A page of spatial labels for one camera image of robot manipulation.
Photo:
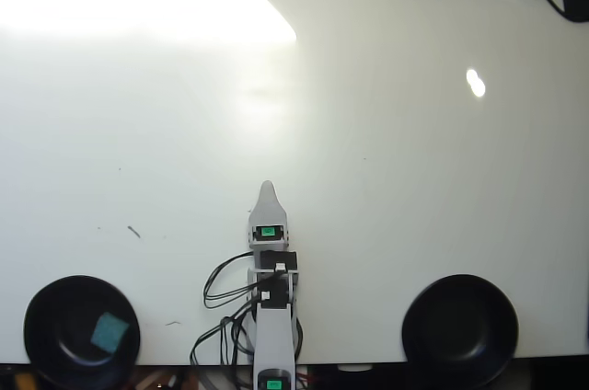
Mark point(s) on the black round bowl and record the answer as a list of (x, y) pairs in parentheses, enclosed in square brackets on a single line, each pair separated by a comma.
[(55, 316), (460, 330)]

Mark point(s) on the blue foam cube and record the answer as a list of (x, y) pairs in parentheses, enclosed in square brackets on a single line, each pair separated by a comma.
[(109, 332)]

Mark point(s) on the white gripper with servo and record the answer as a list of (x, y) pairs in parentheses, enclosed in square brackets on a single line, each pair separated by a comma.
[(269, 236)]

